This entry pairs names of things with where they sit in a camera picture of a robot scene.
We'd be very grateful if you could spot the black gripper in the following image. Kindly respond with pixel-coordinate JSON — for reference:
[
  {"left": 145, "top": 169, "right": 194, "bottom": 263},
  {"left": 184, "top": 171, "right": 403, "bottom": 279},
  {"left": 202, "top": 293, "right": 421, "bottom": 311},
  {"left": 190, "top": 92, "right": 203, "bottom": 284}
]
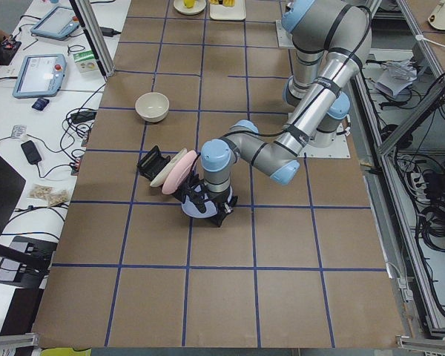
[{"left": 183, "top": 177, "right": 234, "bottom": 215}]

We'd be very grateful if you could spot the blue plate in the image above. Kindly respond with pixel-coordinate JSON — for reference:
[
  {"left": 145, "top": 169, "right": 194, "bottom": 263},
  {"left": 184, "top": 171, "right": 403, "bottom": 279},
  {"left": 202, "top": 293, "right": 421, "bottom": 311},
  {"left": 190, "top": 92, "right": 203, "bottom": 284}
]
[{"left": 182, "top": 181, "right": 234, "bottom": 219}]

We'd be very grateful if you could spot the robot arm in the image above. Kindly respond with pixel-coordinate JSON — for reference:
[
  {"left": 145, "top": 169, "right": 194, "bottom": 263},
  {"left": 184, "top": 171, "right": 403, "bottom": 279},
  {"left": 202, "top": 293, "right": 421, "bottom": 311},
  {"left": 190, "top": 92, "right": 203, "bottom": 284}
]
[{"left": 182, "top": 1, "right": 372, "bottom": 219}]

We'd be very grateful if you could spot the pink plate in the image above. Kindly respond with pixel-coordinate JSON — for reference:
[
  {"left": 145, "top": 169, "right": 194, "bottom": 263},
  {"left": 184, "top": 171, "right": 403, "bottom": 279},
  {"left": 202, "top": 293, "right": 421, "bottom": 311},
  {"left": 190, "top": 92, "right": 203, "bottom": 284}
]
[{"left": 162, "top": 150, "right": 197, "bottom": 195}]

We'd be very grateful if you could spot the cream plate in rack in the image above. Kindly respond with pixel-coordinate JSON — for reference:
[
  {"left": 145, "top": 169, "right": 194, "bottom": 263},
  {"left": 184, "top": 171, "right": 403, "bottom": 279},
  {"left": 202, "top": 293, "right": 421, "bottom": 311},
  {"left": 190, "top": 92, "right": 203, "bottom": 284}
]
[{"left": 150, "top": 148, "right": 188, "bottom": 188}]

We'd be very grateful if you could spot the black plate rack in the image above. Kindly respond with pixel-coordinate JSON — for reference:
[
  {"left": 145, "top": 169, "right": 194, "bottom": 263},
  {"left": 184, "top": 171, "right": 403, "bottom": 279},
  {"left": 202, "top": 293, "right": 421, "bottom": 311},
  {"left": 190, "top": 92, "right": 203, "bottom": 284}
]
[{"left": 136, "top": 145, "right": 239, "bottom": 228}]

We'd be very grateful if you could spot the cream plate under lemon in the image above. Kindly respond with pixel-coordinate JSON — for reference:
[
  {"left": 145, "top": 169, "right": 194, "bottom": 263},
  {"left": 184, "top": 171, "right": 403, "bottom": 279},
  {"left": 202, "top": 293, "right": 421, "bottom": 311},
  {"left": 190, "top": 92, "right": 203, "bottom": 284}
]
[{"left": 173, "top": 0, "right": 207, "bottom": 16}]

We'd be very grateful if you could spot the cream bowl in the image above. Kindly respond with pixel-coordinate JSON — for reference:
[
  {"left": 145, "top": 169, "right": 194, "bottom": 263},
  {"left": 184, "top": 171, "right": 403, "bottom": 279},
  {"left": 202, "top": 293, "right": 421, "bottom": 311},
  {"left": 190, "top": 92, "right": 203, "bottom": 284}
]
[{"left": 135, "top": 92, "right": 170, "bottom": 123}]

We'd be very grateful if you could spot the black phone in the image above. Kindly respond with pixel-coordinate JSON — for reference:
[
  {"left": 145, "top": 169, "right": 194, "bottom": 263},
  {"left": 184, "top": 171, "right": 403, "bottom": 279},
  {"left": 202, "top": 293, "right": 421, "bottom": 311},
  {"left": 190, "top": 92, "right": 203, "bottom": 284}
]
[{"left": 21, "top": 140, "right": 42, "bottom": 165}]

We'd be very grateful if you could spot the green white carton box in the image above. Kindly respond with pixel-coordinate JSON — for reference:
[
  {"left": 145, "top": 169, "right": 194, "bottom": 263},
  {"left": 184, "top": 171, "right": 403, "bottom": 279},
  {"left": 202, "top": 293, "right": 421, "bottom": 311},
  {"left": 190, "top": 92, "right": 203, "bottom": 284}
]
[{"left": 73, "top": 50, "right": 99, "bottom": 73}]

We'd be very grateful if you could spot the cream rectangular tray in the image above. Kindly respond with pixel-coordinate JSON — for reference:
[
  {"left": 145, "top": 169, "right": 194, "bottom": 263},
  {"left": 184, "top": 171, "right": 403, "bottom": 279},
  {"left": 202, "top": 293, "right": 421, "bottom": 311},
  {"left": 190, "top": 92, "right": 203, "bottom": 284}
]
[{"left": 209, "top": 0, "right": 246, "bottom": 21}]

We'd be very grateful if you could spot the black power adapter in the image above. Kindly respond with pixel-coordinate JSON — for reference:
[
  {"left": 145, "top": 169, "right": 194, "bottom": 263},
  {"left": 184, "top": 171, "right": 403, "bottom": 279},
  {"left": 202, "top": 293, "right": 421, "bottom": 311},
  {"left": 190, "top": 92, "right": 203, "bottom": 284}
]
[{"left": 99, "top": 27, "right": 121, "bottom": 37}]

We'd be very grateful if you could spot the near teach pendant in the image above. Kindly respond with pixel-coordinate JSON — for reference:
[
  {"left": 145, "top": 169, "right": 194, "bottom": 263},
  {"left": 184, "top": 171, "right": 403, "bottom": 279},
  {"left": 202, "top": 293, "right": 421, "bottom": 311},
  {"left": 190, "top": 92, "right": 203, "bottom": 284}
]
[{"left": 13, "top": 53, "right": 67, "bottom": 99}]

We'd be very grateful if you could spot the teach pendant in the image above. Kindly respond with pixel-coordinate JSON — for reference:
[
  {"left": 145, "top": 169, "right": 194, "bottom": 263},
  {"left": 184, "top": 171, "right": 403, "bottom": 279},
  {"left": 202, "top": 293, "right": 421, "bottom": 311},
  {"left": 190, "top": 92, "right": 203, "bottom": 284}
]
[
  {"left": 13, "top": 53, "right": 67, "bottom": 99},
  {"left": 30, "top": 6, "right": 79, "bottom": 40}
]

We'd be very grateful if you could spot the far teach pendant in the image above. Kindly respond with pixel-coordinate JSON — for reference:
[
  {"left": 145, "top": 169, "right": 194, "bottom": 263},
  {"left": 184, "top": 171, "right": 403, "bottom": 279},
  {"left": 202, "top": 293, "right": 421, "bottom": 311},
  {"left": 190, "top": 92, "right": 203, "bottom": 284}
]
[{"left": 30, "top": 6, "right": 79, "bottom": 40}]

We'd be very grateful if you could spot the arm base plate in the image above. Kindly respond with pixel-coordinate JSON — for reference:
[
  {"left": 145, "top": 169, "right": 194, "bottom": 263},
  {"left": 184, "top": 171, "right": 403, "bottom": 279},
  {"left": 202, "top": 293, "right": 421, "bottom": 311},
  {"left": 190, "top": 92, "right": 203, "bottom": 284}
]
[
  {"left": 299, "top": 114, "right": 351, "bottom": 159},
  {"left": 275, "top": 20, "right": 294, "bottom": 49}
]

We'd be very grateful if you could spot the aluminium frame post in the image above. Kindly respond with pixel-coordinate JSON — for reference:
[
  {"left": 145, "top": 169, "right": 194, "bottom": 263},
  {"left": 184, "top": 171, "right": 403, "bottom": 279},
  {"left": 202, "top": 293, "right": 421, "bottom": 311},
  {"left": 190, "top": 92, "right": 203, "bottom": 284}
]
[{"left": 69, "top": 0, "right": 115, "bottom": 79}]

